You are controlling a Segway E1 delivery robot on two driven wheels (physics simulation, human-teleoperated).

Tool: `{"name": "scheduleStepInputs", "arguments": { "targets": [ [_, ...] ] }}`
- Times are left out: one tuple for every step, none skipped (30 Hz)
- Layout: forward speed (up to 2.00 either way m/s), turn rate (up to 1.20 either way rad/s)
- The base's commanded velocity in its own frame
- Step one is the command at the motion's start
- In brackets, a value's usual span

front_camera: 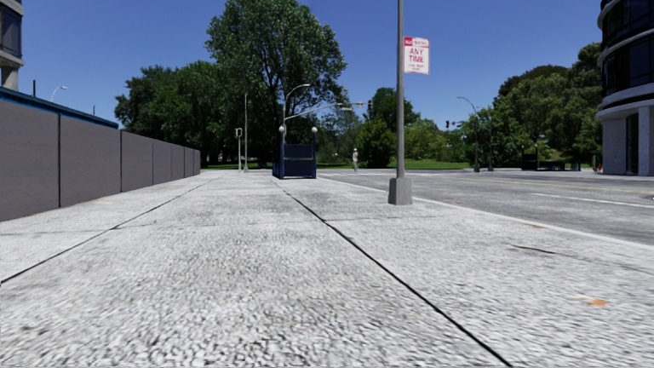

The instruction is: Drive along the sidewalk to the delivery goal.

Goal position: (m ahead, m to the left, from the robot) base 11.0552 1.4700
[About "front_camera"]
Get black bus shelter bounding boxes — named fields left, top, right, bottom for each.
left=520, top=143, right=567, bottom=172

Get glass tower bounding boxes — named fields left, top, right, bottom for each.
left=596, top=0, right=654, bottom=177

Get trees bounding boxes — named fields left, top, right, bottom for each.
left=316, top=42, right=605, bottom=170
left=113, top=60, right=231, bottom=167

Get grey panel fence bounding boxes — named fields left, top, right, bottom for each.
left=0, top=86, right=201, bottom=223

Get dark stairway railing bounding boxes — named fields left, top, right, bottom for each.
left=272, top=124, right=318, bottom=181

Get tree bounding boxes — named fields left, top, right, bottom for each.
left=204, top=0, right=349, bottom=166

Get grey pole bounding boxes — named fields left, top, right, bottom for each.
left=242, top=93, right=250, bottom=173

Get sign on a post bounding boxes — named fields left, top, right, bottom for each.
left=387, top=0, right=431, bottom=206

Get pale concrete building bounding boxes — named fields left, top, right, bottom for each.
left=0, top=0, right=26, bottom=92

